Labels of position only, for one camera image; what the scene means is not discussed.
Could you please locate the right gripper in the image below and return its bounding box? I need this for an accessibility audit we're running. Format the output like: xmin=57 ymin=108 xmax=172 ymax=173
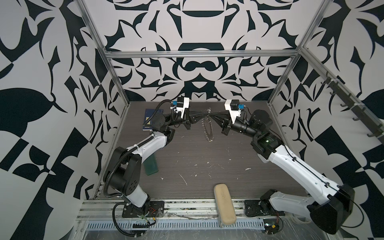
xmin=211 ymin=112 xmax=262 ymax=142

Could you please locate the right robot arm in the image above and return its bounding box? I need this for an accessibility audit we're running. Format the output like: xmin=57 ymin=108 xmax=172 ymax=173
xmin=208 ymin=110 xmax=357 ymax=235

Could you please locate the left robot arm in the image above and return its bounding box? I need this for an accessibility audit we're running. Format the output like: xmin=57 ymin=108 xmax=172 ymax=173
xmin=103 ymin=98 xmax=209 ymax=238

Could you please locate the blue booklet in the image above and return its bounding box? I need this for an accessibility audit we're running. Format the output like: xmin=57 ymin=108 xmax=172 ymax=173
xmin=142 ymin=108 xmax=164 ymax=132

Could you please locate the green plastic card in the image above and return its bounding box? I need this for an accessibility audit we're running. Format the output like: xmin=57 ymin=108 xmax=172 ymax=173
xmin=144 ymin=154 xmax=159 ymax=176

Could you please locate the beige eyeglass case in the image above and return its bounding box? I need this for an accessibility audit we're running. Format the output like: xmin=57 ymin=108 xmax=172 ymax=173
xmin=214 ymin=184 xmax=237 ymax=227

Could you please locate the small circuit board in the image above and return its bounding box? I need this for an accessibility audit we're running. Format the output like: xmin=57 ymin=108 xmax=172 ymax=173
xmin=264 ymin=218 xmax=284 ymax=235

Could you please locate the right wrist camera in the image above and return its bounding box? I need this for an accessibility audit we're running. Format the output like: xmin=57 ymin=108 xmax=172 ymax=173
xmin=225 ymin=100 xmax=245 ymax=124

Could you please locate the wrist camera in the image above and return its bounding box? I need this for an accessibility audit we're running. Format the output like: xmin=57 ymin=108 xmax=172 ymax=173
xmin=171 ymin=97 xmax=190 ymax=119
xmin=225 ymin=100 xmax=245 ymax=124

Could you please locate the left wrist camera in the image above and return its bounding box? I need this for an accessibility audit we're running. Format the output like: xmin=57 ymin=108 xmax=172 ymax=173
xmin=171 ymin=97 xmax=190 ymax=119

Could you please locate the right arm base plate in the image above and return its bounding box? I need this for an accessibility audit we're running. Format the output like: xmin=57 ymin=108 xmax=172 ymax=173
xmin=244 ymin=200 xmax=286 ymax=218

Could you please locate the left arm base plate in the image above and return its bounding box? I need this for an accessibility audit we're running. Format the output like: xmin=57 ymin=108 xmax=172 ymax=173
xmin=122 ymin=201 xmax=165 ymax=218

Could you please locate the white cable duct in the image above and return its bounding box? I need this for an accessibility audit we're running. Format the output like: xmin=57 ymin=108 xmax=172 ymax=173
xmin=86 ymin=219 xmax=265 ymax=231

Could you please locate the wall hook rail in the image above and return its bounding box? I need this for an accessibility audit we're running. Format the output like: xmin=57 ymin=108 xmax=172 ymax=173
xmin=321 ymin=72 xmax=384 ymax=145

